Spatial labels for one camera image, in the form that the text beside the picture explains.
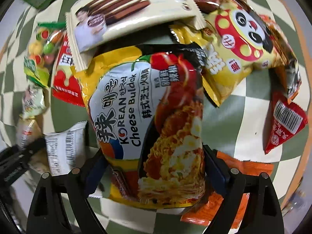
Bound orange snack packet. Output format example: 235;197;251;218
180;148;274;233

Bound red triangular snack packet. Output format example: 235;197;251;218
264;91;308;154

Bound Korean cheese buldak noodle bag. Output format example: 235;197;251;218
73;43;206;209

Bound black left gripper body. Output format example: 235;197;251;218
1;137;46;191

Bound white barcode snack packet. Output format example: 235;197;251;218
45;121;87;176

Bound green white checkered mat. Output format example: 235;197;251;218
1;0;311;233

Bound small pale snack packet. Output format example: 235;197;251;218
22;83;46;119

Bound red cheese snack packet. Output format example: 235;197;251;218
52;34;85;107

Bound colourful candy bag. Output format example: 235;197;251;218
23;22;66;88

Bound yellow panda snack bag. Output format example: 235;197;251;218
170;0;301;106

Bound Franzzi cookie pack cream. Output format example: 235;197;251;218
66;0;206;72

